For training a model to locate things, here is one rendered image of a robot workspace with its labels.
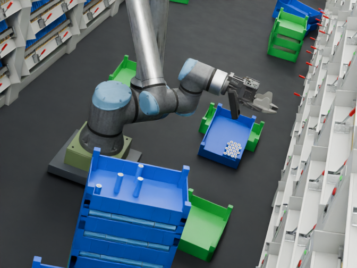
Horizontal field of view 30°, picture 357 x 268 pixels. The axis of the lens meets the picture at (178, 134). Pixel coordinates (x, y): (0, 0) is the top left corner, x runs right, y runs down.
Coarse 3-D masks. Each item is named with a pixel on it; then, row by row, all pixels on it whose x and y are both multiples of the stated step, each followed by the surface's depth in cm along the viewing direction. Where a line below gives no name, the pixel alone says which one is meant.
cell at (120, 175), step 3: (117, 174) 193; (120, 174) 193; (123, 174) 194; (117, 177) 193; (120, 177) 193; (117, 180) 194; (120, 180) 194; (117, 183) 194; (120, 183) 194; (114, 186) 196; (117, 186) 195; (120, 186) 195; (114, 189) 196; (117, 189) 195; (117, 192) 196
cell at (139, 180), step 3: (138, 177) 195; (141, 177) 195; (138, 180) 194; (141, 180) 194; (138, 183) 194; (141, 183) 195; (135, 186) 195; (138, 186) 195; (135, 189) 196; (138, 189) 195; (135, 192) 196; (138, 192) 196; (135, 195) 197; (138, 195) 197
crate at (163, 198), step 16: (96, 160) 200; (112, 160) 202; (96, 176) 201; (112, 176) 203; (128, 176) 205; (144, 176) 206; (160, 176) 206; (176, 176) 206; (112, 192) 196; (128, 192) 198; (144, 192) 200; (160, 192) 202; (176, 192) 204; (96, 208) 188; (112, 208) 188; (128, 208) 188; (144, 208) 188; (160, 208) 188; (176, 208) 198; (176, 224) 191
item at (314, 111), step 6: (312, 108) 269; (318, 108) 269; (312, 114) 270; (318, 114) 270; (312, 120) 268; (312, 126) 263; (306, 132) 258; (306, 138) 254; (312, 138) 254; (306, 144) 250; (312, 144) 250; (306, 150) 246; (306, 156) 242; (300, 162) 238; (300, 174) 230; (294, 186) 218
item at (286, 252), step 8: (296, 200) 209; (296, 208) 211; (288, 216) 208; (296, 216) 208; (288, 224) 204; (296, 224) 204; (288, 232) 198; (288, 240) 197; (280, 248) 194; (288, 248) 194; (280, 256) 190; (288, 256) 190; (280, 264) 187; (288, 264) 187
